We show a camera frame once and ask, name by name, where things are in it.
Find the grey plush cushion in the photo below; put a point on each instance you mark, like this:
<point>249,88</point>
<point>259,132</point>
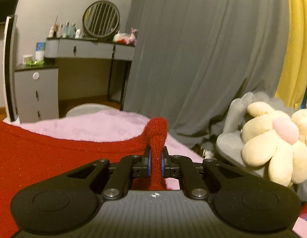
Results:
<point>230,144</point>

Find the grey drawer cabinet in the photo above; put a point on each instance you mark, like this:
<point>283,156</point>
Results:
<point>36,92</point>

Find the blue white tissue pack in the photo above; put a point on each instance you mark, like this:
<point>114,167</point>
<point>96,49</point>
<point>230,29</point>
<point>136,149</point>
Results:
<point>40,49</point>

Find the round black-framed mirror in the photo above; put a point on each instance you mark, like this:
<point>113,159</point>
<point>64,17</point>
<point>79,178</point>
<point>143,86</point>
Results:
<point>101,19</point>

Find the pink fluffy bed blanket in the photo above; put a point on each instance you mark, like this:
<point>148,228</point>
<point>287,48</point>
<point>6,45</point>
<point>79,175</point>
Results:
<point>107,126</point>

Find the red knitted sweater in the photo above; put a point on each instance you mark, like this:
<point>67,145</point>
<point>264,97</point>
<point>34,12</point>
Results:
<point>27,158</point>

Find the white standing panel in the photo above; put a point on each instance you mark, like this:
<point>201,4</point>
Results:
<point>8,70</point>

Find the grey round stool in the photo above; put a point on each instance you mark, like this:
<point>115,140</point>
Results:
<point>88,108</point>

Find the pink white plush toy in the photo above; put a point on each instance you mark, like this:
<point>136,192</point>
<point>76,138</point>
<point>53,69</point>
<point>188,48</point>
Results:
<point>132,40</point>

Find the yellow curtain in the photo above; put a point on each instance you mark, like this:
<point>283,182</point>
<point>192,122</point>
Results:
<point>292,86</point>

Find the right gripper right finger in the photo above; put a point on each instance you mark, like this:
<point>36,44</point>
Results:
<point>170,169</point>

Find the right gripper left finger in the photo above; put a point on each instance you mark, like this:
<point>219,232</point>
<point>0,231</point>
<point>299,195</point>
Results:
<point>142,164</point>

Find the cosmetic bottles on table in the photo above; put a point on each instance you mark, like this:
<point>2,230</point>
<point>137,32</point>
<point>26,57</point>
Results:
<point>65,31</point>

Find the grey dressing table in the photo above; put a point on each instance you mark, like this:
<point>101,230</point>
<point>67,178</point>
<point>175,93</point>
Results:
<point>89,48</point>

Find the cream flower plush pillow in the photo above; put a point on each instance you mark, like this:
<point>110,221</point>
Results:
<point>277,139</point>

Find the grey curtain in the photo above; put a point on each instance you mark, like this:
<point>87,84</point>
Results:
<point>193,57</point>

